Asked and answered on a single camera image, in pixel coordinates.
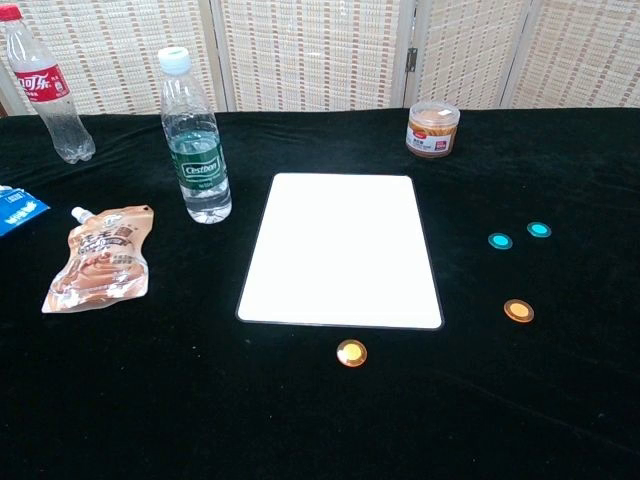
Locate black velvet table cloth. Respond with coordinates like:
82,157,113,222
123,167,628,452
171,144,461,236
0,106,640,480

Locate red label cola bottle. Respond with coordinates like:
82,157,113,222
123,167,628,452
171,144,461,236
0,3,97,165

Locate white rectangular board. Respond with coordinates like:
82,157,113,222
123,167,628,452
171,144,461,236
235,172,445,331

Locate clear jar brown contents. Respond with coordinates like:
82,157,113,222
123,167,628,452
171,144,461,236
405,100,461,160

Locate woven bamboo folding screen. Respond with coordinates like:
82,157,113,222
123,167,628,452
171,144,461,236
0,0,640,119

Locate green label water bottle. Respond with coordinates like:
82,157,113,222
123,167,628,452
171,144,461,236
157,47,233,225

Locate blue cookie box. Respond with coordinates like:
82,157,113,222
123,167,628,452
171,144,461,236
0,184,52,238

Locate orange token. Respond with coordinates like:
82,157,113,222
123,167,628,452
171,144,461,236
502,298,535,324
335,339,368,370

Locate brown spout drink pouch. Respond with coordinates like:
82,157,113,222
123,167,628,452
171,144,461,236
40,203,155,315

